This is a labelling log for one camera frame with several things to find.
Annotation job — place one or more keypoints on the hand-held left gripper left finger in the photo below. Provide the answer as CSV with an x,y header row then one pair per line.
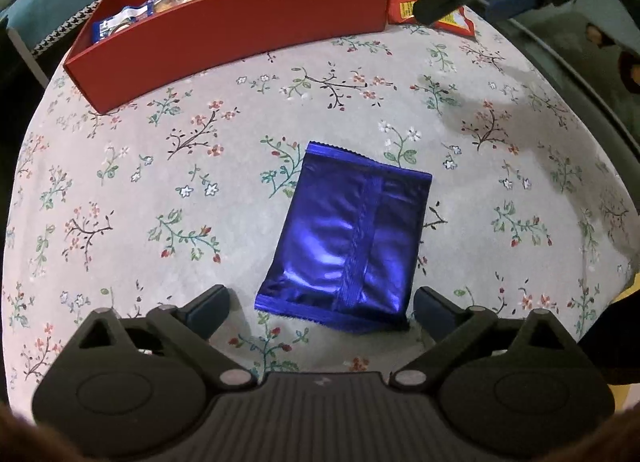
x,y
207,307

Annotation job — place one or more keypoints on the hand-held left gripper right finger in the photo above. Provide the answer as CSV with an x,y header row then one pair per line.
x,y
435,307

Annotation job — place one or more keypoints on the red and yellow snack packet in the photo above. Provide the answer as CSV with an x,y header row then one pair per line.
x,y
400,5

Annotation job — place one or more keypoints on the blue foil snack packet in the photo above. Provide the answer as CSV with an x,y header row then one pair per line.
x,y
340,242

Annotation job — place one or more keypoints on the red cardboard box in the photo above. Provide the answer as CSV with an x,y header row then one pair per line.
x,y
225,32

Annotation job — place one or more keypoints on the white biscuit packet dark band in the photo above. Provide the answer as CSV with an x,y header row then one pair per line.
x,y
120,22

